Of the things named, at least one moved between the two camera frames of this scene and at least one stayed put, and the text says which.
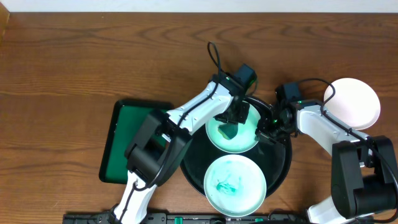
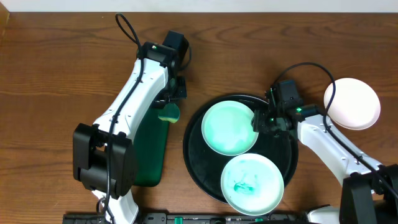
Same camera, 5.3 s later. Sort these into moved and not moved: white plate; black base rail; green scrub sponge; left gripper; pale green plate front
Moved: pale green plate front; left gripper; green scrub sponge
Not moved: white plate; black base rail
